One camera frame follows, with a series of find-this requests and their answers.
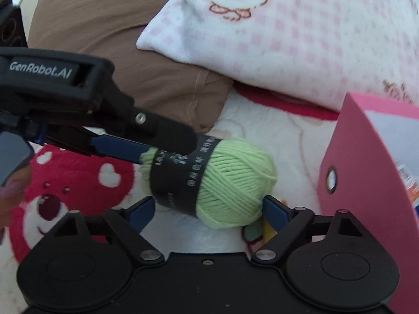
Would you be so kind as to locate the printed bear blanket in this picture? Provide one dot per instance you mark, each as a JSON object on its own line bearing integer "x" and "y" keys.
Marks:
{"x": 278, "y": 130}

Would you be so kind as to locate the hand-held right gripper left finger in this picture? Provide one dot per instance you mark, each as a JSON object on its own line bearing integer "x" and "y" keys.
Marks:
{"x": 144, "y": 212}

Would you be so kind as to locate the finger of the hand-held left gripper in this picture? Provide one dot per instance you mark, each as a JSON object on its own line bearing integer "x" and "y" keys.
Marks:
{"x": 163, "y": 134}
{"x": 114, "y": 146}

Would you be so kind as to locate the person's left hand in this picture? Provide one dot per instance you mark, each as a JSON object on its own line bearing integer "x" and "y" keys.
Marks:
{"x": 11, "y": 199}

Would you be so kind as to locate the pink cardboard box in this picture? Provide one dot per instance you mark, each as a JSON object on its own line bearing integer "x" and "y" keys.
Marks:
{"x": 353, "y": 157}

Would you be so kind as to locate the green yarn ball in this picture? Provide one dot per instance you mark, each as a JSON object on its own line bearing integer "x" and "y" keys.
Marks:
{"x": 235, "y": 176}

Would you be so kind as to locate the brown pillow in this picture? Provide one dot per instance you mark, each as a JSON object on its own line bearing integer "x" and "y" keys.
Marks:
{"x": 98, "y": 23}

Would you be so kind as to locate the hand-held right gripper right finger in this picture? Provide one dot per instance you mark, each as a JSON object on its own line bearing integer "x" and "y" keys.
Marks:
{"x": 273, "y": 213}

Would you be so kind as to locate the pink checked cartoon pillow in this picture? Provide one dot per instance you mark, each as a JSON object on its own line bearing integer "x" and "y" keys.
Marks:
{"x": 294, "y": 39}

